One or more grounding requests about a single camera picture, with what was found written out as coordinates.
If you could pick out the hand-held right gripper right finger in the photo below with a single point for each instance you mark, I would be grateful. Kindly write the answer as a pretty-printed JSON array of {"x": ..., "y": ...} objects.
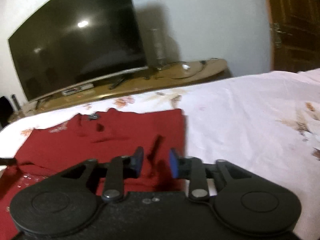
[{"x": 173, "y": 163}]

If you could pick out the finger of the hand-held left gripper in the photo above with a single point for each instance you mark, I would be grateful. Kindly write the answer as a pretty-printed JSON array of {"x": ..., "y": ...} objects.
[{"x": 7, "y": 161}]

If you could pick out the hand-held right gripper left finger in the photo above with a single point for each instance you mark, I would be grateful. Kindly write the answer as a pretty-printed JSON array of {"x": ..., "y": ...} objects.
[{"x": 138, "y": 161}]

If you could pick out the red knitted sweater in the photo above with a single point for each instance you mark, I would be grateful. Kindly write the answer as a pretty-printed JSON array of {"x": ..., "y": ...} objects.
[{"x": 75, "y": 150}]

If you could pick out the dark chair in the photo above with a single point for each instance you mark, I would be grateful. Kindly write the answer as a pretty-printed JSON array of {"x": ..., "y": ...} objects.
[{"x": 5, "y": 111}]

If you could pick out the black remote control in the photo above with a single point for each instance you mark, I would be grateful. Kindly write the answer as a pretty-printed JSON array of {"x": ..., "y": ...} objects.
[{"x": 15, "y": 102}]

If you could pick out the floral white bed sheet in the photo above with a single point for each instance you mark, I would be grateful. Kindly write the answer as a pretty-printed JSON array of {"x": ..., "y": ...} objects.
[{"x": 237, "y": 120}]

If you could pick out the wooden television cabinet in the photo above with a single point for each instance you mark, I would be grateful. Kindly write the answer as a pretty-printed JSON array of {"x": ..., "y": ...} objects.
[{"x": 175, "y": 76}]

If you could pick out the silver set-top box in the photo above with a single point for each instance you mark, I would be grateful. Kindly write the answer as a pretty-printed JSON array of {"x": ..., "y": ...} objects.
[{"x": 77, "y": 89}]

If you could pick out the small white object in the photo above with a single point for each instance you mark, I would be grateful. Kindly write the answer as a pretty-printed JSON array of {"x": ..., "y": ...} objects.
[{"x": 185, "y": 67}]

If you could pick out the clear glass vase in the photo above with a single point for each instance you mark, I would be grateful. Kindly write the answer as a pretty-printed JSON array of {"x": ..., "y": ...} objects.
[{"x": 157, "y": 46}]

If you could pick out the large black television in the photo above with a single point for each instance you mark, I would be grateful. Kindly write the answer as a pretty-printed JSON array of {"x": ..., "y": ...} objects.
[{"x": 75, "y": 42}]

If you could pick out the brown wooden door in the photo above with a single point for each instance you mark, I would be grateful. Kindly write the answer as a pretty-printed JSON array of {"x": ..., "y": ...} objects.
[{"x": 295, "y": 22}]

